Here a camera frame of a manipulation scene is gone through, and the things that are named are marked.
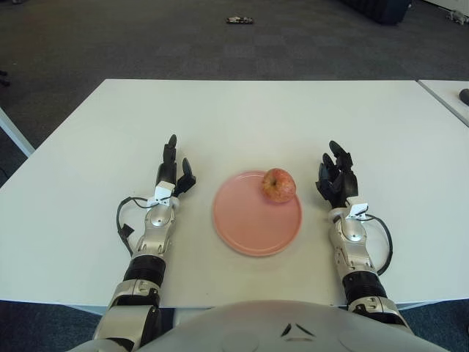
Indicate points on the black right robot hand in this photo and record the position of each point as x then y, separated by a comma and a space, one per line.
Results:
342, 183

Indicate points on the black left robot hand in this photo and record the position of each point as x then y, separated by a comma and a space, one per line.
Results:
168, 170

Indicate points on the red yellow apple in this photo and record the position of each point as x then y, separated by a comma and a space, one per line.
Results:
278, 185

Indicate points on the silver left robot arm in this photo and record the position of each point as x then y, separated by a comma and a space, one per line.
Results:
157, 220

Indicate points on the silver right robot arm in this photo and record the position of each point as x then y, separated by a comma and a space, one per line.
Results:
351, 234

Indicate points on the pink round plate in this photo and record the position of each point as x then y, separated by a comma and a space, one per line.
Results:
253, 223

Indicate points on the grey handheld controller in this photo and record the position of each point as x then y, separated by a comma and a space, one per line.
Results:
464, 96

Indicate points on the small dark floor object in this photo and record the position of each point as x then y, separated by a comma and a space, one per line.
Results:
240, 20

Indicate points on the silver robot torso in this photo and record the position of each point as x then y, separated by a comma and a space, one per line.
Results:
238, 326

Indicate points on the large black floor object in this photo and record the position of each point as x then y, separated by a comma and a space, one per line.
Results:
381, 11

